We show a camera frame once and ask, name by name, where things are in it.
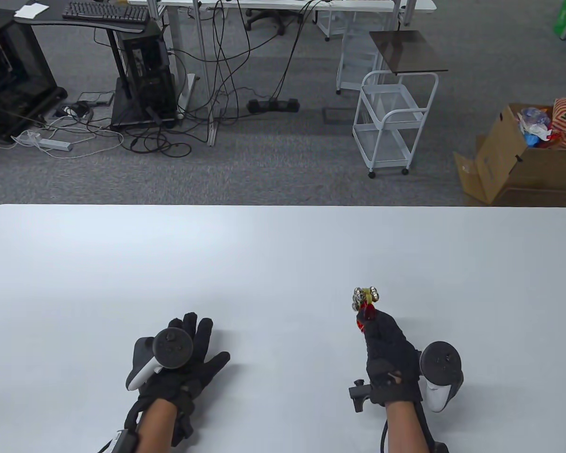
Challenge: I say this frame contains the person's left hand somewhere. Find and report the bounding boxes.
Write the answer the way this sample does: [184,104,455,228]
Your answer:
[137,313,230,412]

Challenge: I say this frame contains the person's right hand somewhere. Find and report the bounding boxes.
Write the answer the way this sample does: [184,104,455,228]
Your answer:
[358,309,424,407]

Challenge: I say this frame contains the red-handled jingle bell rattle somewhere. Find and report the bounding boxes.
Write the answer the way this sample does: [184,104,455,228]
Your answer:
[350,285,381,334]

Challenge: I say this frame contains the person's right forearm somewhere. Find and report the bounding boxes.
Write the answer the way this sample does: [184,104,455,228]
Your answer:
[384,400,431,453]

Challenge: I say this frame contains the person's left forearm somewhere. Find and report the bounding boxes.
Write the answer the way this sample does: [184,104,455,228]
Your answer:
[133,398,181,453]

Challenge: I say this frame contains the left glove-mounted controller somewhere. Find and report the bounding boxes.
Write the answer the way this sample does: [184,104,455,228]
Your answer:
[125,328,194,392]

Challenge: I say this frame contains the glove-mounted controller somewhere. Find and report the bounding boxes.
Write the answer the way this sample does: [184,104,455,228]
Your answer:
[419,341,464,413]
[125,328,194,392]

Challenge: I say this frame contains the right glove-mounted controller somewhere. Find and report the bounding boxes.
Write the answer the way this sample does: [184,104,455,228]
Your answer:
[419,341,464,413]

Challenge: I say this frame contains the white rolling cart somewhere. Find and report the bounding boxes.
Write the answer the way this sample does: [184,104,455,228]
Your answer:
[352,70,440,179]

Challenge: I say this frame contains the cardboard box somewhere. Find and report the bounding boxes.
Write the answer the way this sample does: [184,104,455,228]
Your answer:
[454,103,566,206]

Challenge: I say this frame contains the black power strip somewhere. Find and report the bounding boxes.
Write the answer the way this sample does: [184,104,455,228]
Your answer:
[247,97,300,114]

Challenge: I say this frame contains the white power strip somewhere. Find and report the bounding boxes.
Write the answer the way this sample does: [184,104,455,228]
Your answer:
[12,131,73,152]

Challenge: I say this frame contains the clear plastic bags bundle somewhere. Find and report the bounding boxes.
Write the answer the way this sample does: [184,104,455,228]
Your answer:
[518,107,553,147]

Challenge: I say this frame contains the brown board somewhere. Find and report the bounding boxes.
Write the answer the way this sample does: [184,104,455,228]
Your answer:
[369,30,449,76]

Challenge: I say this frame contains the glass-sided black computer tower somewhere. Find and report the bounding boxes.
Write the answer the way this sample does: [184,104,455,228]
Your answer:
[0,10,68,144]

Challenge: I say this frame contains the black office chair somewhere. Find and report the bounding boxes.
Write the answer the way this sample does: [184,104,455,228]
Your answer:
[244,8,286,34]

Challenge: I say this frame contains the black keyboard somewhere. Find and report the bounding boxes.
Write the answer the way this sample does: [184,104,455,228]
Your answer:
[62,1,150,25]

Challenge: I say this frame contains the black desk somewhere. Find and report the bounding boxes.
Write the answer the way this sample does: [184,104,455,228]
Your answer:
[0,0,158,102]

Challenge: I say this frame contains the white standing desk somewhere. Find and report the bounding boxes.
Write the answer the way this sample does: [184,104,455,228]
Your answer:
[128,0,438,147]

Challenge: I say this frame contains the white paper sheet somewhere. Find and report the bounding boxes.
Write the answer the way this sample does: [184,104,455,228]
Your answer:
[13,2,50,19]

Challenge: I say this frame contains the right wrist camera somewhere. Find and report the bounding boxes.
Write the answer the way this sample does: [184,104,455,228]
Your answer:
[348,379,373,413]

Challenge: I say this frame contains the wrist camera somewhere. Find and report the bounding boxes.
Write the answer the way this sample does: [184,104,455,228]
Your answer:
[348,379,373,413]
[96,428,140,453]

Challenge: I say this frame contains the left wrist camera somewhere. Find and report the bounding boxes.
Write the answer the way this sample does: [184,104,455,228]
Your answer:
[96,428,140,453]

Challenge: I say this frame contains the bundle of black cables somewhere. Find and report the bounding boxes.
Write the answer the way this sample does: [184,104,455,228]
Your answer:
[52,0,333,159]

